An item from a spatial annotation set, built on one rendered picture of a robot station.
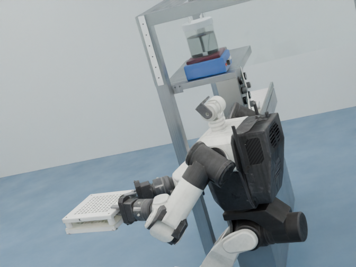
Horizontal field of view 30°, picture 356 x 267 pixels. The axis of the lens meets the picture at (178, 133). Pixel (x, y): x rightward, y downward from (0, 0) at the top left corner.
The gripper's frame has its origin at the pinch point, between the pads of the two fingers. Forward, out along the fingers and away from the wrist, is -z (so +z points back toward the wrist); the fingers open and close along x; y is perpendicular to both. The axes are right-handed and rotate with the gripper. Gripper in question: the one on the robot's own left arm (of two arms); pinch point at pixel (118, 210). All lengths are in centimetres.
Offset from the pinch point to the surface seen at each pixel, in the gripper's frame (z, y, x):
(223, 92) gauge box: 16, 78, -23
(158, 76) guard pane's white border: -8, 63, -39
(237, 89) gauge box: 22, 80, -23
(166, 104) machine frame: -8, 63, -24
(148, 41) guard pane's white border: -8, 63, -56
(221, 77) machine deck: 17, 78, -31
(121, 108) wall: -258, 331, 52
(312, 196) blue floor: -12, 208, 96
